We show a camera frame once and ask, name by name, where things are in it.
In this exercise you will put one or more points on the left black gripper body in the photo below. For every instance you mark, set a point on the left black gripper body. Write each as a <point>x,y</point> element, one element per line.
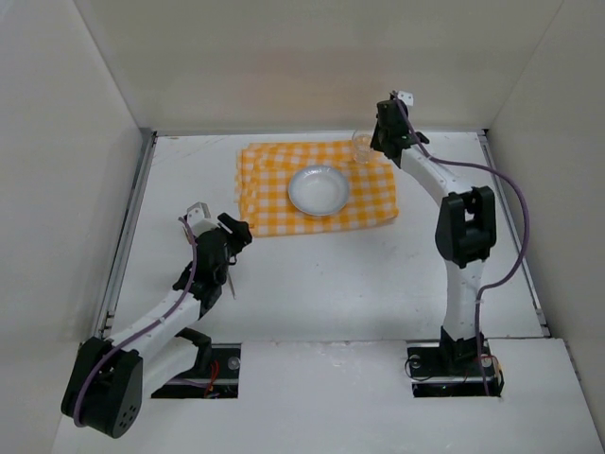
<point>234,229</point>

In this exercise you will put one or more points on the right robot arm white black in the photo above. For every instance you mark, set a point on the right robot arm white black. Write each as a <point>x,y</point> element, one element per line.
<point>465,230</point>

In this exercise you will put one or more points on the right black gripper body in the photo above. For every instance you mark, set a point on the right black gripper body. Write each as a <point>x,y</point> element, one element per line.
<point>387,140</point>

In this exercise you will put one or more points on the white paper plate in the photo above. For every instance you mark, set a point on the white paper plate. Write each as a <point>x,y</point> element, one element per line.
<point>319,191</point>

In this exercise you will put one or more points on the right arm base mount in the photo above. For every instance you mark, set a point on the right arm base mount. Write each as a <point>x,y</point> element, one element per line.
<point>431,377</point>

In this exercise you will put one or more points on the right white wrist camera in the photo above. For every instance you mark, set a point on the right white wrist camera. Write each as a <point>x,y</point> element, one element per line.
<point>406,97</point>

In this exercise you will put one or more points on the yellow white checkered cloth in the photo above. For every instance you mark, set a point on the yellow white checkered cloth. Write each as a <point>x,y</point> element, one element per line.
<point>263,172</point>

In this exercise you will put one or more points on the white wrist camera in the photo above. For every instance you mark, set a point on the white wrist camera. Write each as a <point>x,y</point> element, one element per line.
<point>199,218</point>
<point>406,97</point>

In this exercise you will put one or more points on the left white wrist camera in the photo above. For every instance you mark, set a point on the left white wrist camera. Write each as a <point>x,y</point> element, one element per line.
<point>199,218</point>

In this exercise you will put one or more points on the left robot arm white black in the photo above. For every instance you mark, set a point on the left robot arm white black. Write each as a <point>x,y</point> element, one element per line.
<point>111,377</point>

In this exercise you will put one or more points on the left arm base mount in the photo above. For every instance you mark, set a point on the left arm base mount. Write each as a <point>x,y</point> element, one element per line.
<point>214,374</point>

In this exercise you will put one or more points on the clear plastic cup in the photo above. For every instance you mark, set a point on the clear plastic cup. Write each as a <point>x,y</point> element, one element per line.
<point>362,149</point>

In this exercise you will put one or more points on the silver spoon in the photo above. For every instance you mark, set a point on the silver spoon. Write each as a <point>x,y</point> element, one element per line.
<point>231,285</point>

